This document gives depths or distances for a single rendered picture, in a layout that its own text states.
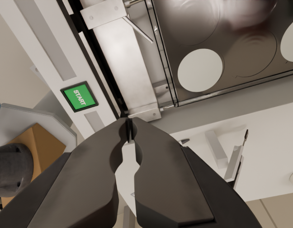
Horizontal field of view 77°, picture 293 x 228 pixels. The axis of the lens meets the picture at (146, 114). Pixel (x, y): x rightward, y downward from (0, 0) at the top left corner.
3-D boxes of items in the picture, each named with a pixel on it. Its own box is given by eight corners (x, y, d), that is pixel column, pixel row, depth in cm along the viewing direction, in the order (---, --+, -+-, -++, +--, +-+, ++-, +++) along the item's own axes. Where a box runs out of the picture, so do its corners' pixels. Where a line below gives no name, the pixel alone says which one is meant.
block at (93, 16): (121, -6, 34) (120, -6, 32) (128, 14, 36) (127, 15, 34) (83, 9, 36) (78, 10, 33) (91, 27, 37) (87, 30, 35)
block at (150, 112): (157, 101, 47) (158, 107, 45) (160, 111, 49) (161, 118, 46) (128, 110, 48) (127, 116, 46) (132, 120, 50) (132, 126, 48)
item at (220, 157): (229, 124, 41) (262, 173, 30) (230, 136, 43) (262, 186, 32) (202, 130, 42) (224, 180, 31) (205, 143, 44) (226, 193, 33)
